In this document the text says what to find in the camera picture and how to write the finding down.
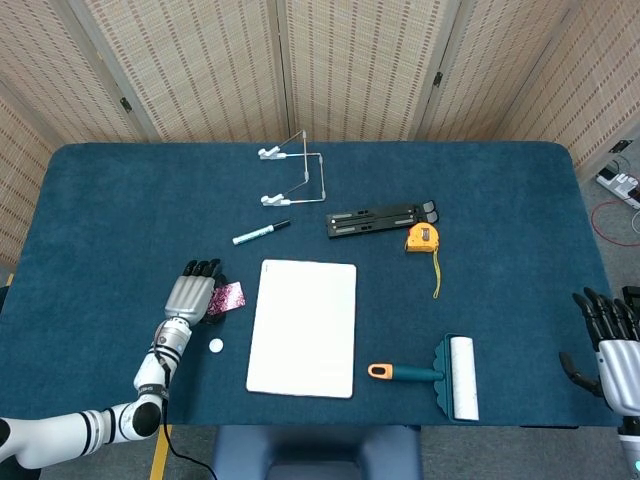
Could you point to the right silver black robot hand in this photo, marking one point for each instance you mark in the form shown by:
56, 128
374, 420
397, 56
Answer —
617, 365

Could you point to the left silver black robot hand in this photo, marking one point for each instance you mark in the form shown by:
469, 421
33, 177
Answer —
189, 297

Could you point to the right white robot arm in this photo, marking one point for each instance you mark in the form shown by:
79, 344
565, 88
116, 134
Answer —
630, 450

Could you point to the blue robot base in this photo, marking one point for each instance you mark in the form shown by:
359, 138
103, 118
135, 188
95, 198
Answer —
320, 452

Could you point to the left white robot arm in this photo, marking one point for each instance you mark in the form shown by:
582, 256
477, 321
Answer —
60, 432

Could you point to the white drawing board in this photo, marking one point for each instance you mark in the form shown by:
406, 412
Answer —
302, 330

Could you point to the black folding bracket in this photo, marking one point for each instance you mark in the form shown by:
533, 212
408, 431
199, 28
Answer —
375, 221

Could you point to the small white oval eraser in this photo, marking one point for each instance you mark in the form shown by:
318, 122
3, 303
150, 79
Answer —
216, 345

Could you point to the white marker with black cap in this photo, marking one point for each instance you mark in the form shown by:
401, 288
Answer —
255, 233

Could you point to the blue table cloth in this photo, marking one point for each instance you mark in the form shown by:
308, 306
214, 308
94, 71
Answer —
125, 200

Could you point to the teal lint roller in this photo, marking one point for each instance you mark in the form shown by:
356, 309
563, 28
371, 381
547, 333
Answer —
462, 380

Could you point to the white power strip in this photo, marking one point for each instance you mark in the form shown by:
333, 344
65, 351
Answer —
620, 185

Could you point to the woven bamboo folding screen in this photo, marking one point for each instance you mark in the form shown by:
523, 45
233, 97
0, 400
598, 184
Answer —
200, 65

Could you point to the yellow tape measure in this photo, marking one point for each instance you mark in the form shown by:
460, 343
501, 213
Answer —
422, 237

